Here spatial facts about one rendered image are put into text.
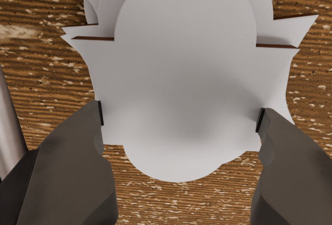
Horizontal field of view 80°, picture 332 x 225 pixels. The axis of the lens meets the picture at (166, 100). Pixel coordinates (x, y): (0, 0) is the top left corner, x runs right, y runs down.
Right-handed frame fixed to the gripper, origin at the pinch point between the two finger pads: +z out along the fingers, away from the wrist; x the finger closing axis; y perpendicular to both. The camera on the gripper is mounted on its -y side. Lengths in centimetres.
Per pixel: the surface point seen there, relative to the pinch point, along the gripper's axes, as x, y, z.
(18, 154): -19.0, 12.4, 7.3
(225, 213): 7.1, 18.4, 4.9
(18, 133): -18.4, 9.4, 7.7
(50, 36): -10.1, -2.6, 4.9
